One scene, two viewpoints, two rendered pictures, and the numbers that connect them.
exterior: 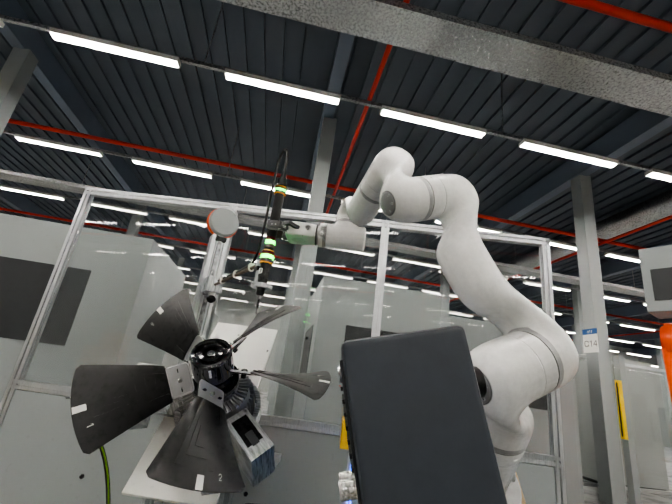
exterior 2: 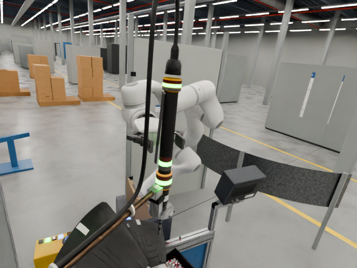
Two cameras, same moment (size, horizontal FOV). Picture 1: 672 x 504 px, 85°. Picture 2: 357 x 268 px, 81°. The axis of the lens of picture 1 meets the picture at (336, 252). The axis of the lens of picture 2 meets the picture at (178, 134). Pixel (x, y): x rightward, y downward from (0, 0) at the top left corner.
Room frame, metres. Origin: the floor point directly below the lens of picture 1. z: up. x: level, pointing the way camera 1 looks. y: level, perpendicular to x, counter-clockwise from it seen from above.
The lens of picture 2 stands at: (1.41, 0.65, 1.85)
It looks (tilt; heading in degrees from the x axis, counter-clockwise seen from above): 20 degrees down; 238
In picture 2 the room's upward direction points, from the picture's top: 6 degrees clockwise
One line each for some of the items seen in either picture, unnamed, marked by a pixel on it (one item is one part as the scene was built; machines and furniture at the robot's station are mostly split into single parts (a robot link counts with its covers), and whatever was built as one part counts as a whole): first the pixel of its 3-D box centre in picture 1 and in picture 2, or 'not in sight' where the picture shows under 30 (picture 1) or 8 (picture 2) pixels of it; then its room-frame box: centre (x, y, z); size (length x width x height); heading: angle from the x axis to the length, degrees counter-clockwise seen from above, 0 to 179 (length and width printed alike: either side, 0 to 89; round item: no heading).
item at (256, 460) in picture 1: (249, 446); not in sight; (1.20, 0.17, 0.98); 0.20 x 0.16 x 0.20; 177
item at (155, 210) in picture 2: (262, 274); (160, 198); (1.18, 0.23, 1.49); 0.09 x 0.07 x 0.10; 32
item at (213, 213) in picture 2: not in sight; (213, 216); (0.62, -0.10, 0.96); 0.03 x 0.03 x 0.20; 87
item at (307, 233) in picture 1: (304, 233); (151, 129); (1.17, 0.12, 1.65); 0.11 x 0.10 x 0.07; 87
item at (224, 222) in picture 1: (222, 223); not in sight; (1.78, 0.60, 1.88); 0.17 x 0.15 x 0.16; 87
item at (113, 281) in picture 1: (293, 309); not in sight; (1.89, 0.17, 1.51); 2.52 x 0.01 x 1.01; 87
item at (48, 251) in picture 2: (355, 434); (58, 252); (1.44, -0.15, 1.02); 0.16 x 0.10 x 0.11; 177
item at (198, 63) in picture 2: not in sight; (175, 122); (0.11, -1.52, 1.10); 1.21 x 0.05 x 2.20; 177
